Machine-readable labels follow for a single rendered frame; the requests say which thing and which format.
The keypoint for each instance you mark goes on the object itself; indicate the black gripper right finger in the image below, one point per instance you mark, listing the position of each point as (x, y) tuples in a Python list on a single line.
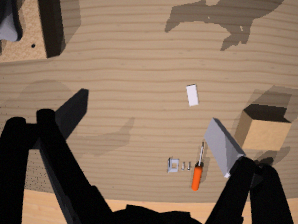
[(268, 204)]

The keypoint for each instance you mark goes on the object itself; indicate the orange-handled screwdriver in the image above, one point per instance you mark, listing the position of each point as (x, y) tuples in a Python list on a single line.
[(197, 173)]

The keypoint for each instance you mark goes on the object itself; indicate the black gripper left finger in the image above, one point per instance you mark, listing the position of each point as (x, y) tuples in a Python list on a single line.
[(80, 202)]

